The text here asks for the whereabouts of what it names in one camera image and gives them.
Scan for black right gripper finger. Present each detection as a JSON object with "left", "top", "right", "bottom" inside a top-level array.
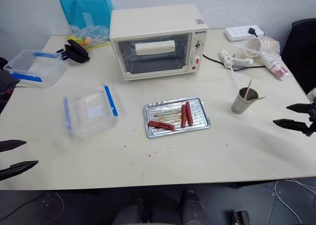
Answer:
[
  {"left": 272, "top": 119, "right": 313, "bottom": 137},
  {"left": 286, "top": 103, "right": 311, "bottom": 113}
]

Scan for blue fabric bag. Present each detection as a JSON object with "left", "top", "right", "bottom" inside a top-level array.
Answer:
[{"left": 58, "top": 0, "right": 114, "bottom": 32}]

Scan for white floor cable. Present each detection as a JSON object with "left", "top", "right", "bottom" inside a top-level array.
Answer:
[{"left": 273, "top": 179, "right": 316, "bottom": 224}]

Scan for black office chair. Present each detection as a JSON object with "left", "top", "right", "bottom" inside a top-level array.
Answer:
[{"left": 281, "top": 18, "right": 316, "bottom": 95}]

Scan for cream toaster oven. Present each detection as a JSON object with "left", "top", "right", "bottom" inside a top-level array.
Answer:
[{"left": 109, "top": 3, "right": 209, "bottom": 82}]

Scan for white power strip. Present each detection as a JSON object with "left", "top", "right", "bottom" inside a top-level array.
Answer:
[{"left": 224, "top": 24, "right": 265, "bottom": 43}]

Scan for white and pink tube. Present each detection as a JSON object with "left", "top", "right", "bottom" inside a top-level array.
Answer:
[{"left": 261, "top": 51, "right": 290, "bottom": 81}]

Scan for dark object with red spot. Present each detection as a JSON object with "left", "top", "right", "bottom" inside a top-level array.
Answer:
[{"left": 0, "top": 57, "right": 21, "bottom": 113}]

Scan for clear container with blue clips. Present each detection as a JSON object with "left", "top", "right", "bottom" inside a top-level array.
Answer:
[
  {"left": 3, "top": 49, "right": 69, "bottom": 89},
  {"left": 62, "top": 83, "right": 119, "bottom": 138}
]

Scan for black power cable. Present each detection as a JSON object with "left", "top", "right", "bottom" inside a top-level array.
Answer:
[{"left": 202, "top": 53, "right": 267, "bottom": 72}]

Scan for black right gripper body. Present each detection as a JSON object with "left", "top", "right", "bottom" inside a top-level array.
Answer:
[{"left": 307, "top": 101, "right": 316, "bottom": 136}]

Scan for dark rounded shape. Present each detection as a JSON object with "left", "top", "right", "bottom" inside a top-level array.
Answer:
[{"left": 179, "top": 190, "right": 206, "bottom": 225}]

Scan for torn red sausage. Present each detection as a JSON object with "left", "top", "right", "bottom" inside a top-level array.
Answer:
[{"left": 148, "top": 120, "right": 176, "bottom": 132}]

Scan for small dark floor device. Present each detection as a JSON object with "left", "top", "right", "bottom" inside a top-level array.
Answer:
[{"left": 231, "top": 210, "right": 249, "bottom": 225}]

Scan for clear plastic bag with items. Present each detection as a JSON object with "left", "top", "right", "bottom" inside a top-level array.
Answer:
[{"left": 65, "top": 24, "right": 111, "bottom": 49}]

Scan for black clip tool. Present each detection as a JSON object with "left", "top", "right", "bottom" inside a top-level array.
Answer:
[{"left": 55, "top": 39, "right": 90, "bottom": 64}]

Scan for clear glue stick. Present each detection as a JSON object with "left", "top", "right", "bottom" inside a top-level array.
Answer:
[{"left": 228, "top": 66, "right": 240, "bottom": 88}]

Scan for clear bag with white items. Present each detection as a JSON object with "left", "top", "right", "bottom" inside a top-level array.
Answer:
[{"left": 234, "top": 35, "right": 281, "bottom": 60}]

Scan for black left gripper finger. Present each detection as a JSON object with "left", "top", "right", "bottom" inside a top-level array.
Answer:
[
  {"left": 0, "top": 139, "right": 27, "bottom": 153},
  {"left": 0, "top": 160, "right": 39, "bottom": 181}
]

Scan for metal cup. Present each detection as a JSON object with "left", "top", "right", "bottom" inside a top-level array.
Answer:
[{"left": 231, "top": 87, "right": 259, "bottom": 114}]

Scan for silver metal baking tray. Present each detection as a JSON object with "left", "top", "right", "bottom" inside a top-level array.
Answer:
[{"left": 143, "top": 95, "right": 211, "bottom": 139}]

